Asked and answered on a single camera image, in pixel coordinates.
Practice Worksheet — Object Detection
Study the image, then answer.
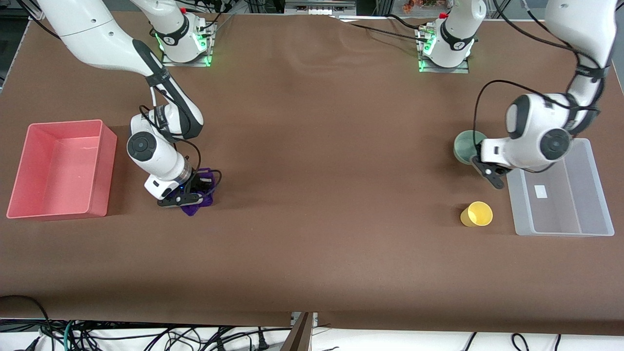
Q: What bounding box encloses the green bowl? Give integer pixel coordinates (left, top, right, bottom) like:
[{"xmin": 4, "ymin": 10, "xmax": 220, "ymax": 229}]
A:
[{"xmin": 453, "ymin": 130, "xmax": 488, "ymax": 164}]

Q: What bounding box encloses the purple cloth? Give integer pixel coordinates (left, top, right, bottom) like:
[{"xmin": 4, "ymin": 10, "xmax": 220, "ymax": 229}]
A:
[{"xmin": 180, "ymin": 168, "xmax": 218, "ymax": 217}]

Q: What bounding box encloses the yellow cup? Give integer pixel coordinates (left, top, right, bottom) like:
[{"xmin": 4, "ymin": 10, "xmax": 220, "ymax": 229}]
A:
[{"xmin": 460, "ymin": 201, "xmax": 493, "ymax": 228}]

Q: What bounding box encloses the clear plastic bin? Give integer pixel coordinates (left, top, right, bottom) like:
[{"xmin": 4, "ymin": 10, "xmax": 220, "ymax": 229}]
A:
[{"xmin": 506, "ymin": 138, "xmax": 615, "ymax": 237}]

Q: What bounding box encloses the pink plastic bin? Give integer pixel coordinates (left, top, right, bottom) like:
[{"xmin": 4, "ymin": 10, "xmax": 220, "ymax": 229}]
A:
[{"xmin": 6, "ymin": 119, "xmax": 118, "ymax": 220}]

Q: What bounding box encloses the white power strip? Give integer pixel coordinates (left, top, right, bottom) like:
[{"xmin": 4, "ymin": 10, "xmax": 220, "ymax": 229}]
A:
[{"xmin": 285, "ymin": 0, "xmax": 357, "ymax": 16}]

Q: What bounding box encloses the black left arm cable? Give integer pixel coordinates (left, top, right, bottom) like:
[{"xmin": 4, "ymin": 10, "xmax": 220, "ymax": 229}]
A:
[{"xmin": 472, "ymin": 0, "xmax": 610, "ymax": 164}]

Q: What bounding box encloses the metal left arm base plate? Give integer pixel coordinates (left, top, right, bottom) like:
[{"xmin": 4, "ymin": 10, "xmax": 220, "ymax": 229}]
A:
[{"xmin": 417, "ymin": 27, "xmax": 470, "ymax": 74}]

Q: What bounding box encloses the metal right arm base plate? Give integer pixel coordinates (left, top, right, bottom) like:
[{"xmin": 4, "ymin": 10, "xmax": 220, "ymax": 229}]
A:
[{"xmin": 161, "ymin": 20, "xmax": 216, "ymax": 67}]

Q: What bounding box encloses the tangled black floor cable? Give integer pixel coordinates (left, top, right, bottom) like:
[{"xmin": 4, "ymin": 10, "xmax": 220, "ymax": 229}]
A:
[{"xmin": 73, "ymin": 323, "xmax": 273, "ymax": 351}]

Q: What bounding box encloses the black cable on table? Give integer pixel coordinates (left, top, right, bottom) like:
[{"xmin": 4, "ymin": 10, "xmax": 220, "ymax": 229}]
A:
[{"xmin": 331, "ymin": 14, "xmax": 430, "ymax": 43}]

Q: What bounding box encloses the thick black floor cable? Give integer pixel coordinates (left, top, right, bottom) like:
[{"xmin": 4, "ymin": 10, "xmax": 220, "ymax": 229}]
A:
[{"xmin": 0, "ymin": 294, "xmax": 51, "ymax": 342}]

